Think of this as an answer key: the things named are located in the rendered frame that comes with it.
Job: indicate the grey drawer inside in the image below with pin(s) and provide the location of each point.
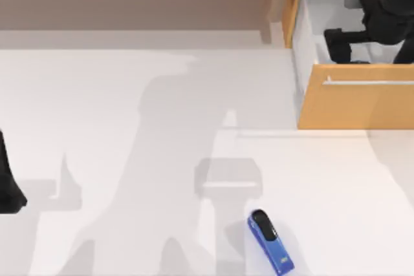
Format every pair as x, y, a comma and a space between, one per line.
305, 40

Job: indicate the pale wooden drawer front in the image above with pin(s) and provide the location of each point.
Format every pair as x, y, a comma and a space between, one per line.
355, 108

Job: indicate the blue stapler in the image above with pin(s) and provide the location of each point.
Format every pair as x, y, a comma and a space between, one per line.
275, 250

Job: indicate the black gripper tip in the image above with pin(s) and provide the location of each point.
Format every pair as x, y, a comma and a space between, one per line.
8, 185

